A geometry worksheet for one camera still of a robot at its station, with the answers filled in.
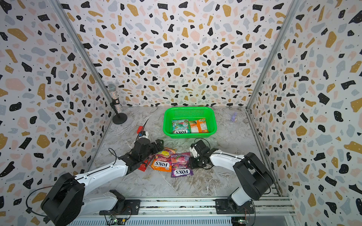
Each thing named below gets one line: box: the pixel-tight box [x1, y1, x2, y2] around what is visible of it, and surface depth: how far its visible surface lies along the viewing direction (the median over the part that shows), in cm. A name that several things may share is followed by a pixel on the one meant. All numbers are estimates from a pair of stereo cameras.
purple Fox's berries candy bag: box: [170, 152, 194, 178], surface depth 89 cm
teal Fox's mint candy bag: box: [171, 119, 191, 135], surface depth 108 cm
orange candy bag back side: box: [190, 118, 209, 134], surface depth 108 cm
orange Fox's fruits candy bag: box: [151, 147, 177, 173], surface depth 90 cm
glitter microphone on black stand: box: [107, 85, 128, 125], surface depth 108 cm
